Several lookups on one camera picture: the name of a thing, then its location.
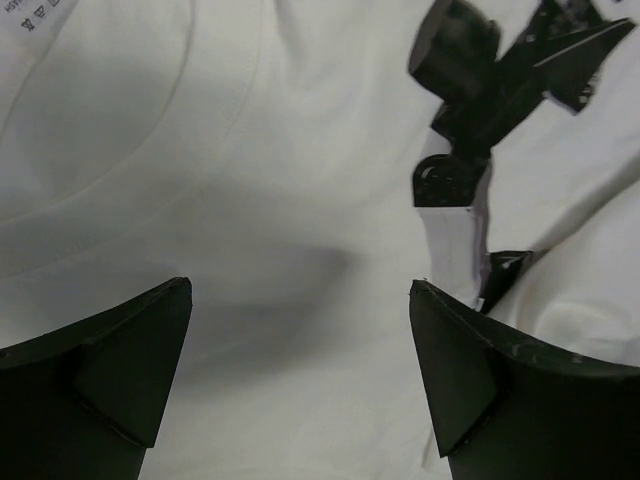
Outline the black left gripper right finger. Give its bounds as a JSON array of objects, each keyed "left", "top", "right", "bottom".
[{"left": 409, "top": 280, "right": 639, "bottom": 479}]

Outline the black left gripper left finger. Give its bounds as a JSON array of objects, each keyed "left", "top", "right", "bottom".
[{"left": 1, "top": 277, "right": 192, "bottom": 480}]

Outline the white t-shirt with robot print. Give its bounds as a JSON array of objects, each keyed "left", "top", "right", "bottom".
[{"left": 0, "top": 0, "right": 640, "bottom": 480}]

